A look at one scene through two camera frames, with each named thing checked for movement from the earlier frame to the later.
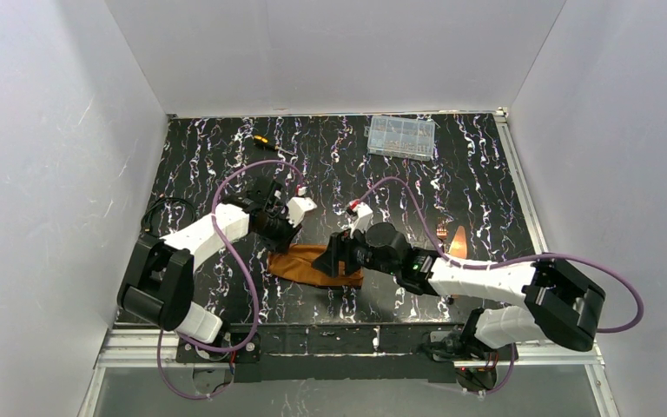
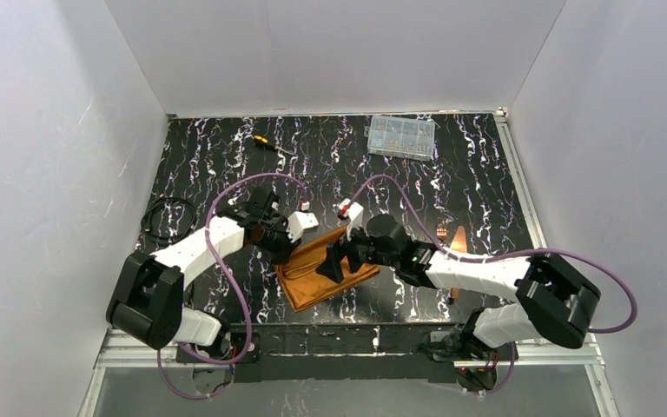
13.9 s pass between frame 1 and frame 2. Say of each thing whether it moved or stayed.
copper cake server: stayed
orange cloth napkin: moved
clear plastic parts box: stayed
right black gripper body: stayed
